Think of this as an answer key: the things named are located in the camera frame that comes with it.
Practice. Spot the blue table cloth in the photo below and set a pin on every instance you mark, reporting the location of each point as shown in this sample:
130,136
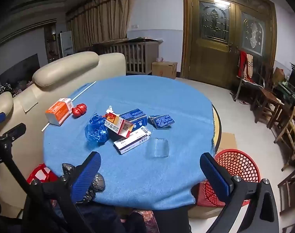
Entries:
162,174

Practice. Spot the metal chair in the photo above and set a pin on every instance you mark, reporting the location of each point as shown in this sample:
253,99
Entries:
247,83

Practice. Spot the black floral cloth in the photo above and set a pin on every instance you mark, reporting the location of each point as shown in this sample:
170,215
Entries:
1,88

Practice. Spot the blue foil pouch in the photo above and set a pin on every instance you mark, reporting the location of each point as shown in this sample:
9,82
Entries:
162,121

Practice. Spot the black plastic bag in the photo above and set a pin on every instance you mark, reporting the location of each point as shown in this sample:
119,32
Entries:
99,182

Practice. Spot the red plastic basket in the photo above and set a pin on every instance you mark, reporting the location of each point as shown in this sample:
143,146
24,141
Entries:
239,162

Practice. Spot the wooden crib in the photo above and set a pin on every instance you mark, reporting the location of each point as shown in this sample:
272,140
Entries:
137,53

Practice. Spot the red striped cloth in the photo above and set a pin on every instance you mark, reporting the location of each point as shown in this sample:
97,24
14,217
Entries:
243,65

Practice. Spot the dark wooden chair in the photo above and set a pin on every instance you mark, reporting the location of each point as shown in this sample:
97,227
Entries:
265,75

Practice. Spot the black television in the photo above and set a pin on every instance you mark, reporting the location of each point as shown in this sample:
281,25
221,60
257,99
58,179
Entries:
18,71

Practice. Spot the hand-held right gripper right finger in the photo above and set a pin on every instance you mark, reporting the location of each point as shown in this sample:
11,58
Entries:
214,177

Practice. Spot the white straw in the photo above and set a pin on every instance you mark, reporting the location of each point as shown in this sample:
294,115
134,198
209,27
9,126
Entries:
85,90

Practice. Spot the clear plastic tray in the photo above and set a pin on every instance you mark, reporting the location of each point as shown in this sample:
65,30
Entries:
158,148

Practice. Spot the brown cardboard box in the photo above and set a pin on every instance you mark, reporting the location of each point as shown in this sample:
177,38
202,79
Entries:
163,69

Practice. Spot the orange and white box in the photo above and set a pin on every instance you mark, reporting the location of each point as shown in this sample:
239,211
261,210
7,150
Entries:
58,111

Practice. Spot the dark clothing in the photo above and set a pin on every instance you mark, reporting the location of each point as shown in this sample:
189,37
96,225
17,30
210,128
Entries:
167,220

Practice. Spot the brown paper bag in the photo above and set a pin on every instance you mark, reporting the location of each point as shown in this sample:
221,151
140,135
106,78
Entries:
279,75

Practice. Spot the bamboo chair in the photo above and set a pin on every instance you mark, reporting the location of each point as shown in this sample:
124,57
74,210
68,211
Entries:
293,131

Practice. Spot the wooden display cabinet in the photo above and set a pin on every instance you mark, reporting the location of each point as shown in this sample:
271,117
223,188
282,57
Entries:
51,43

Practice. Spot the blue cardboard box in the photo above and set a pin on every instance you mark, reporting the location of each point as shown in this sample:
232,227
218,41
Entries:
135,116

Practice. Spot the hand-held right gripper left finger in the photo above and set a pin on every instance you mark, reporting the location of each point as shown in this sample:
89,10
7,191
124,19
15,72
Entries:
86,174

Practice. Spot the wooden stool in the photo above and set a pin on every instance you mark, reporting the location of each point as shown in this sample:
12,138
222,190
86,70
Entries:
269,97

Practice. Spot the red slipper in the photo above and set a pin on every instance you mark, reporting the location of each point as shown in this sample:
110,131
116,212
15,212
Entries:
244,102

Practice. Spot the beige curtains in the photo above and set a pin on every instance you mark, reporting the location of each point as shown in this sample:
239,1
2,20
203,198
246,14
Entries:
101,21

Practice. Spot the red orange wrapper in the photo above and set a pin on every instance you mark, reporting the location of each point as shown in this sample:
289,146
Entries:
79,110

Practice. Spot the wooden double door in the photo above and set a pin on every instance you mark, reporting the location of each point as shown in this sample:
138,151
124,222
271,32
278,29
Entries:
210,60

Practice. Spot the white air conditioner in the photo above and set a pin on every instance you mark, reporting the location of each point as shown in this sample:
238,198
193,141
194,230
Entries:
66,43

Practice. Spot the white medicine box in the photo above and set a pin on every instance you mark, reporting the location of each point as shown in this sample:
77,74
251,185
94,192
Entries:
130,142

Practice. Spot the red and white cigarette box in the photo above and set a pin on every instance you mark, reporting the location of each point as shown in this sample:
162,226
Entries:
116,123

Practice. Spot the cream leather sofa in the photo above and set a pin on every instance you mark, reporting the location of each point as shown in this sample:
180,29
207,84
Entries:
65,68

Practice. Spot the blue plastic bag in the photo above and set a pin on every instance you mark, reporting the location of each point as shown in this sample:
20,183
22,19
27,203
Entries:
96,131

